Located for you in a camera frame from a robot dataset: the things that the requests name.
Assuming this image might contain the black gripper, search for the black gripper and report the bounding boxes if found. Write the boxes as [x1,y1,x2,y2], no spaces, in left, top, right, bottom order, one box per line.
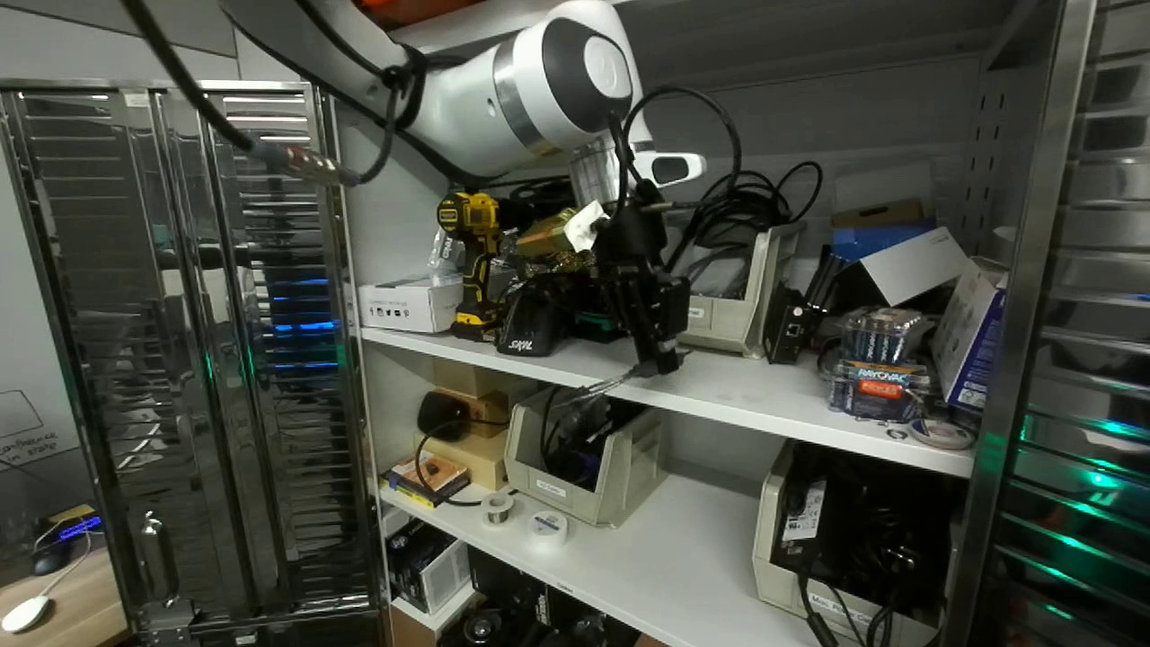
[591,208,694,377]

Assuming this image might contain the grey tool box bin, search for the grey tool box bin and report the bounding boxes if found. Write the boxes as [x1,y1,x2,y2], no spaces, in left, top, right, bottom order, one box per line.
[678,222,796,358]

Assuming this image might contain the olive yellow power tool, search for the olive yellow power tool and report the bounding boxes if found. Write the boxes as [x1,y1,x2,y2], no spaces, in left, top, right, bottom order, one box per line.
[509,196,610,288]

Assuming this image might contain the blue cardboard box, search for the blue cardboard box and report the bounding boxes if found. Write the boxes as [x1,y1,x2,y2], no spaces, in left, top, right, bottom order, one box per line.
[821,214,940,275]

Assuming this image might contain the white box with social icons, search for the white box with social icons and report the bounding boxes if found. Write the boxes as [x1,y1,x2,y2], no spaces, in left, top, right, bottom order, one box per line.
[356,273,465,339]

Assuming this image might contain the flat box with orange edge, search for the flat box with orange edge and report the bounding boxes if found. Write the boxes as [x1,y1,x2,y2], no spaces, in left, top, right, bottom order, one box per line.
[376,455,474,510]

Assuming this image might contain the metal shelving unit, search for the metal shelving unit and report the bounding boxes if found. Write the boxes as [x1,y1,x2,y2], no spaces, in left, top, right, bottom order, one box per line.
[329,0,1102,647]

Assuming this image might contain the small black device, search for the small black device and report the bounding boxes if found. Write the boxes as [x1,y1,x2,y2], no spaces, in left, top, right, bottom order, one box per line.
[760,275,845,367]

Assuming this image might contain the grey bin with black parts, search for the grey bin with black parts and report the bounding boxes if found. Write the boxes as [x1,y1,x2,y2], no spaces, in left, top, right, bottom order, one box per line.
[500,390,673,530]

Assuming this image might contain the pack of batteries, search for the pack of batteries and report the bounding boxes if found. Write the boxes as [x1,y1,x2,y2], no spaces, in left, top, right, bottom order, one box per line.
[821,305,940,422]

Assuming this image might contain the black rounded case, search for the black rounded case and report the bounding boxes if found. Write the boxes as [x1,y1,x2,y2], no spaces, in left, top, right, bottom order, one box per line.
[413,387,474,446]

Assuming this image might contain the small grey tape roll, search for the small grey tape roll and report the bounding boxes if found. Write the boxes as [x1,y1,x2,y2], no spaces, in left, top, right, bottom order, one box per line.
[477,484,522,524]

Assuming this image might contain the white paper sheet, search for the white paper sheet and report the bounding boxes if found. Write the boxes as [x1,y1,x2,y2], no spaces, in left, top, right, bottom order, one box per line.
[855,222,972,307]

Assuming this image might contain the white printed carton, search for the white printed carton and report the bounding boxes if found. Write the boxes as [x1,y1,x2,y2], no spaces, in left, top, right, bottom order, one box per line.
[928,261,1013,418]

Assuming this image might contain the orange plastic case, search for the orange plastic case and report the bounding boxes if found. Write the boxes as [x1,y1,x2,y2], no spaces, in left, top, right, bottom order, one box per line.
[352,0,482,32]

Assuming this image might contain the metal tray rack cart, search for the metal tray rack cart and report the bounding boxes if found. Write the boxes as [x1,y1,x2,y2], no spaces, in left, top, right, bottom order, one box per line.
[982,0,1150,647]

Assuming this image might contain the steel slatted rack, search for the steel slatted rack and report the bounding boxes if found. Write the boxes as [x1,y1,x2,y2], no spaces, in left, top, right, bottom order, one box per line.
[0,77,388,638]

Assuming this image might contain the wooden desk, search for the wooden desk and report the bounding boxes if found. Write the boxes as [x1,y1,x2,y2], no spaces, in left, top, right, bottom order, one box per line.
[0,546,132,647]

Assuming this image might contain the white computer mouse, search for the white computer mouse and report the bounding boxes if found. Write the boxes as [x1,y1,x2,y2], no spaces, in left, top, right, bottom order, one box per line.
[0,591,58,638]

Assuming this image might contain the bundle of black cables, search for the bundle of black cables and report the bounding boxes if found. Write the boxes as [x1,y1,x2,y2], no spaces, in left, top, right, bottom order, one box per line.
[663,158,828,267]

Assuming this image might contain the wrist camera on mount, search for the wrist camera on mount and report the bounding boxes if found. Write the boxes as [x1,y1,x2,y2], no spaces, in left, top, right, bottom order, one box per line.
[628,148,710,189]

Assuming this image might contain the yellow black cordless drill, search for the yellow black cordless drill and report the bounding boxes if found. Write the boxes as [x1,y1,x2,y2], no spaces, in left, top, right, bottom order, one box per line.
[430,188,505,340]

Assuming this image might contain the grey bin with black cables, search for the grey bin with black cables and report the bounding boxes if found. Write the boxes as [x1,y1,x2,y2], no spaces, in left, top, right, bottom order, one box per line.
[747,437,963,643]

